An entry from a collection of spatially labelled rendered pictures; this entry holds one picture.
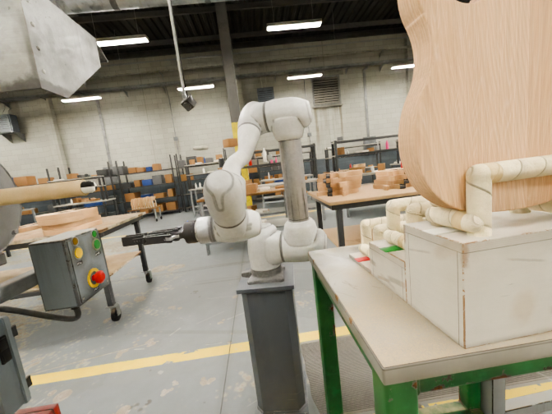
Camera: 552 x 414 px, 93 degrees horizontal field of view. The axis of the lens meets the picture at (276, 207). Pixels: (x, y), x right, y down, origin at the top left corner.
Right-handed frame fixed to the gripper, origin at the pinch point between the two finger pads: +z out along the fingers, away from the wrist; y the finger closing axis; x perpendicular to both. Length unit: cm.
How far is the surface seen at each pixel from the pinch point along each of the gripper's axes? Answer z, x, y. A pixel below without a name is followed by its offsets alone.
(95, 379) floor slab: 82, -107, 79
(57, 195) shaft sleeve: -3.6, 17.6, -33.3
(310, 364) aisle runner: -60, -107, 61
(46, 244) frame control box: 17.0, 4.6, -13.1
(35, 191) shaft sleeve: 0.1, 18.7, -33.6
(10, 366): 32.4, -27.7, -15.8
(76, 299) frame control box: 12.8, -12.2, -13.1
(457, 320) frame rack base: -71, -9, -51
